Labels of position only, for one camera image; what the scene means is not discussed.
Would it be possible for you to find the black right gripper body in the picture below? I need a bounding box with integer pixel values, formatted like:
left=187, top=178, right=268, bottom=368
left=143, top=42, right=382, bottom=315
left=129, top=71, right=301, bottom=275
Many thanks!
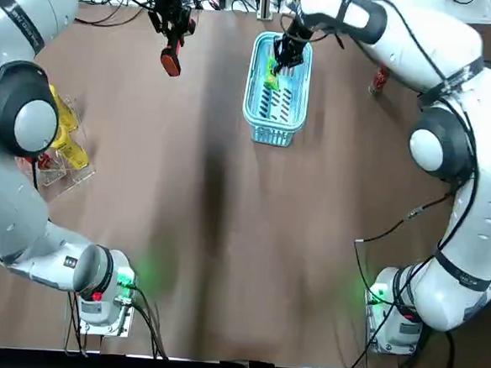
left=280, top=16, right=316, bottom=46

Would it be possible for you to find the green snack packet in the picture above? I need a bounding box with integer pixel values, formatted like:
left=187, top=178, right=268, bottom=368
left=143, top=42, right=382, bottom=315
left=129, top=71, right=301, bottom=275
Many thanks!
left=263, top=56, right=284, bottom=92

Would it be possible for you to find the light blue plastic basket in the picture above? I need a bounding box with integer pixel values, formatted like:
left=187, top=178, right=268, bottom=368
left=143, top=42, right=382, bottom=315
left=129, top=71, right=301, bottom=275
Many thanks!
left=239, top=29, right=316, bottom=150

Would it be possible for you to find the yellow label drink bottle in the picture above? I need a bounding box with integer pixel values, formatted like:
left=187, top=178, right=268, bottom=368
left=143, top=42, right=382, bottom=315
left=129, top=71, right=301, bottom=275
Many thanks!
left=50, top=127, right=92, bottom=171
left=45, top=83, right=84, bottom=134

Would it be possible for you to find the aluminium profile post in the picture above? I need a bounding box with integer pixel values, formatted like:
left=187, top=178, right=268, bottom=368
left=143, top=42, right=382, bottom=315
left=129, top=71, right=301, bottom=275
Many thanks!
left=256, top=0, right=275, bottom=21

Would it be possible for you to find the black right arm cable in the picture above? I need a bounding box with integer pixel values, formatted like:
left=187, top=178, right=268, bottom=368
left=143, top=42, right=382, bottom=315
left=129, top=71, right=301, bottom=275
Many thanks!
left=349, top=187, right=459, bottom=300

